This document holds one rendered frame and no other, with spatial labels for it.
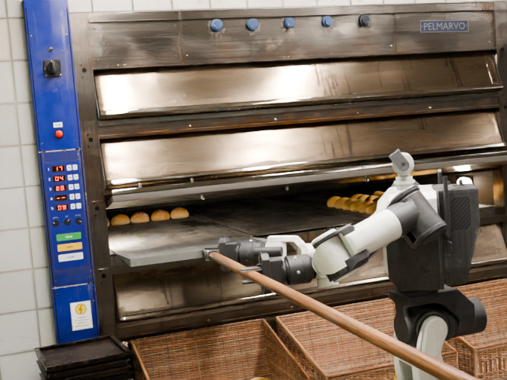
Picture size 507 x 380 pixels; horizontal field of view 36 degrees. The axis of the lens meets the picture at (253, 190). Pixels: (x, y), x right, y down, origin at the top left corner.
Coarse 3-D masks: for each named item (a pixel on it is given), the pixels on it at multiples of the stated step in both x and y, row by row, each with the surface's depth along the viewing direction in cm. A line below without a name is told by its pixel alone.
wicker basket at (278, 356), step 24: (168, 336) 307; (192, 336) 310; (216, 336) 312; (240, 336) 315; (264, 336) 318; (144, 360) 303; (192, 360) 308; (216, 360) 311; (240, 360) 314; (264, 360) 316; (288, 360) 295
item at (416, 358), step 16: (224, 256) 261; (240, 272) 240; (256, 272) 230; (272, 288) 213; (288, 288) 205; (304, 304) 191; (320, 304) 185; (336, 320) 174; (352, 320) 168; (368, 336) 159; (384, 336) 155; (400, 352) 147; (416, 352) 143; (432, 368) 136; (448, 368) 133
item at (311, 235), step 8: (480, 208) 358; (488, 208) 357; (496, 208) 358; (480, 216) 355; (488, 216) 357; (352, 224) 338; (288, 232) 328; (296, 232) 327; (304, 232) 327; (312, 232) 328; (320, 232) 329; (304, 240) 327; (312, 240) 328; (112, 256) 301; (112, 264) 301; (120, 264) 302
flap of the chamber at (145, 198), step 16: (464, 160) 334; (480, 160) 336; (496, 160) 339; (304, 176) 310; (320, 176) 312; (336, 176) 314; (352, 176) 316; (368, 176) 324; (384, 176) 333; (144, 192) 289; (160, 192) 291; (176, 192) 293; (192, 192) 295; (208, 192) 297; (224, 192) 305; (240, 192) 313; (256, 192) 322; (112, 208) 304
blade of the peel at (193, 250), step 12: (216, 240) 321; (240, 240) 316; (252, 240) 313; (264, 240) 305; (120, 252) 308; (132, 252) 306; (144, 252) 303; (156, 252) 301; (168, 252) 299; (180, 252) 297; (192, 252) 281; (132, 264) 275; (144, 264) 276
